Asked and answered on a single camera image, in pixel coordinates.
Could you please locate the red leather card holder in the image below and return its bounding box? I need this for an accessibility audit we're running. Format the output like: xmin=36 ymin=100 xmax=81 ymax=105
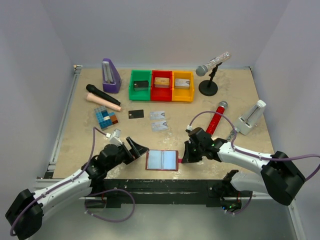
xmin=145 ymin=149 xmax=180 ymax=172

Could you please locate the black credit card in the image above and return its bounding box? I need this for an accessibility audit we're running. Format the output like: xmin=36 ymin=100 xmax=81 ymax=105
xmin=128 ymin=109 xmax=144 ymax=119

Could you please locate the silver credit card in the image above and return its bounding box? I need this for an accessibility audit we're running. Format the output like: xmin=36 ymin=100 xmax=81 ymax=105
xmin=149 ymin=111 xmax=166 ymax=120

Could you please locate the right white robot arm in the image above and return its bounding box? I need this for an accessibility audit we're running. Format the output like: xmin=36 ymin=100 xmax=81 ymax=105
xmin=182 ymin=127 xmax=306 ymax=206

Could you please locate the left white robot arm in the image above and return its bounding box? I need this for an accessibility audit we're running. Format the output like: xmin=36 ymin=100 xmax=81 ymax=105
xmin=5 ymin=137 xmax=149 ymax=240

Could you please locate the silver card stack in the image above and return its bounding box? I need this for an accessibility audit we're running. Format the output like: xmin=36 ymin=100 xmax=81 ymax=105
xmin=174 ymin=78 xmax=190 ymax=90

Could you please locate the black card stack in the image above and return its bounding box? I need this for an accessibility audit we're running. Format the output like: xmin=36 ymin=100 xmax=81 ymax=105
xmin=133 ymin=80 xmax=149 ymax=92

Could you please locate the gold card stack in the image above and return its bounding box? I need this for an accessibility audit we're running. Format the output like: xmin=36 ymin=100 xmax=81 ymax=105
xmin=154 ymin=77 xmax=170 ymax=88

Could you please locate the grey plastic strut piece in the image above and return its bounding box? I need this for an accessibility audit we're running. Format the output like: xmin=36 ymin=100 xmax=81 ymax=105
xmin=226 ymin=128 xmax=239 ymax=142

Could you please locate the blue building block stack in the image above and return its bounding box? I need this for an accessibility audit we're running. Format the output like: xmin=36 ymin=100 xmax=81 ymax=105
xmin=94 ymin=106 xmax=119 ymax=130

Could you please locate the red glitter microphone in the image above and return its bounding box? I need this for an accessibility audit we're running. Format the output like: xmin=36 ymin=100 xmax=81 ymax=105
xmin=206 ymin=101 xmax=228 ymax=135

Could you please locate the yellow plastic bin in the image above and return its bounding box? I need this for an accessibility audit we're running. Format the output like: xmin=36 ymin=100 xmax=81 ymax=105
xmin=172 ymin=70 xmax=195 ymax=103

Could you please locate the black microphone stand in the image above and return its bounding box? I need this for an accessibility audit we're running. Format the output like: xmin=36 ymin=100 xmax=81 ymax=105
xmin=198 ymin=63 xmax=222 ymax=97

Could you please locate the red plastic bin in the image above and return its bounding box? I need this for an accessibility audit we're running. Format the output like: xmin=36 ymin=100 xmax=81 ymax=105
xmin=150 ymin=70 xmax=173 ymax=102

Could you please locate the white metronome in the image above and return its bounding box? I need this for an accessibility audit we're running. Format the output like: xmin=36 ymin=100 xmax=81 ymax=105
xmin=234 ymin=100 xmax=266 ymax=135

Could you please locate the pink microphone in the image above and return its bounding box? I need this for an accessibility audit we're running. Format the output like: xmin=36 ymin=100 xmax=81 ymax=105
xmin=86 ymin=93 xmax=122 ymax=112

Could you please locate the black microphone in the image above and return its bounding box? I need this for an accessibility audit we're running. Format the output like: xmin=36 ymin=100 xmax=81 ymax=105
xmin=86 ymin=84 xmax=121 ymax=106

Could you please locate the purple metronome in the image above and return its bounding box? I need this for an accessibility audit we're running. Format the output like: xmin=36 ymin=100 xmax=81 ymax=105
xmin=101 ymin=58 xmax=122 ymax=94

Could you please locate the silver glitter microphone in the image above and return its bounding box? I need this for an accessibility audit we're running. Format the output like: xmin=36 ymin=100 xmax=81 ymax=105
xmin=195 ymin=51 xmax=231 ymax=77

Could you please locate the green plastic bin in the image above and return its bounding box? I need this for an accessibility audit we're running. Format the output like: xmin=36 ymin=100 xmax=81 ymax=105
xmin=128 ymin=69 xmax=152 ymax=101

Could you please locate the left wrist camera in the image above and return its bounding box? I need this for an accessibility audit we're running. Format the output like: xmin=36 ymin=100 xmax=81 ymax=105
xmin=105 ymin=129 xmax=122 ymax=146

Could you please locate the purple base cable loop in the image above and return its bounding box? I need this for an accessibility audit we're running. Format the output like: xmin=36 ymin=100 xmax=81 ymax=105
xmin=84 ymin=186 xmax=136 ymax=222

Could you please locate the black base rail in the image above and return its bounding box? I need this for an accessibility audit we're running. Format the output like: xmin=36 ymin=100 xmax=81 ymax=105
xmin=90 ymin=179 xmax=251 ymax=208

